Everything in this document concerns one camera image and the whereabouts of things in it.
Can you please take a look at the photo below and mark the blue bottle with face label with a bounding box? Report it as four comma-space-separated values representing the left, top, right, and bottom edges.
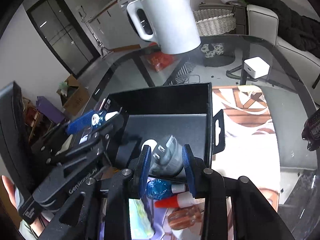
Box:
91, 111, 119, 128

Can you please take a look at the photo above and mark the red cap white tube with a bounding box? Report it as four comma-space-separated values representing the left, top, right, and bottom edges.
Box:
155, 192, 196, 209

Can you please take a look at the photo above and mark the amber handle screwdriver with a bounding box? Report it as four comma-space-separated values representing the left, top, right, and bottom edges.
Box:
168, 205, 203, 230

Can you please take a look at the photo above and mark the grey round usb socket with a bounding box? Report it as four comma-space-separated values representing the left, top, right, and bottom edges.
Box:
142, 135, 183, 178

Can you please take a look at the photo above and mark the pale green plastic case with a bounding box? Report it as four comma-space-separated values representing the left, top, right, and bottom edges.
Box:
129, 199, 155, 239

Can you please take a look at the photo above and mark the person's left hand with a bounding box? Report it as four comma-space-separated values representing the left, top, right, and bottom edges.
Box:
2, 175, 49, 240

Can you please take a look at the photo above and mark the cardboard box on floor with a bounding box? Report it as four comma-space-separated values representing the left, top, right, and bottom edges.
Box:
56, 75, 89, 116

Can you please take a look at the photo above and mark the purple bag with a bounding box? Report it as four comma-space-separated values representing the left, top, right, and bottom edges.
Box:
36, 96, 65, 124

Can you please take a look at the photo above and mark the wooden shoe rack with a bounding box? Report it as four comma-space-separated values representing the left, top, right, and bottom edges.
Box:
22, 97, 54, 145

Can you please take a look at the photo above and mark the black data acquisition device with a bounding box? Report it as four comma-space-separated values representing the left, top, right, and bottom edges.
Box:
1, 81, 41, 224

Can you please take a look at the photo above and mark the mop by counter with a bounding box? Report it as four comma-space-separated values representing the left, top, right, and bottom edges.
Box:
78, 6, 113, 59

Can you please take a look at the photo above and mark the black cardboard box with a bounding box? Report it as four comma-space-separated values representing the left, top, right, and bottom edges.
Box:
95, 82, 226, 182

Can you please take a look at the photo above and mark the red bag under table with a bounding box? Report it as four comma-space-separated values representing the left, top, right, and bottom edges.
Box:
145, 51, 175, 72

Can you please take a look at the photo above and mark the black framed glass door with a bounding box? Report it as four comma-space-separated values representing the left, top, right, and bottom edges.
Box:
27, 0, 100, 78

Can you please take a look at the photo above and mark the cola bottle red label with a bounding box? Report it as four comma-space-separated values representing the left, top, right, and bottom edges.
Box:
302, 109, 320, 151

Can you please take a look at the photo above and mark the white charger cube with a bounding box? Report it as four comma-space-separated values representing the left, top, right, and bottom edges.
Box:
244, 56, 270, 79

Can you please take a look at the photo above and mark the white electric kettle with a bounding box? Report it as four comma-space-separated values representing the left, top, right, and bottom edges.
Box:
126, 0, 201, 55

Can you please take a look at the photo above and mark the white wicker basket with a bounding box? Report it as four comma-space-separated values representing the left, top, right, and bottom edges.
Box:
193, 9, 236, 36

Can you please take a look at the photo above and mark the white sofa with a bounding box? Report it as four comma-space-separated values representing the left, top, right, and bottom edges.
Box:
247, 2, 319, 89

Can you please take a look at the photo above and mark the black jacket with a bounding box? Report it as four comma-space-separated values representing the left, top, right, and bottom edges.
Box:
245, 0, 319, 58

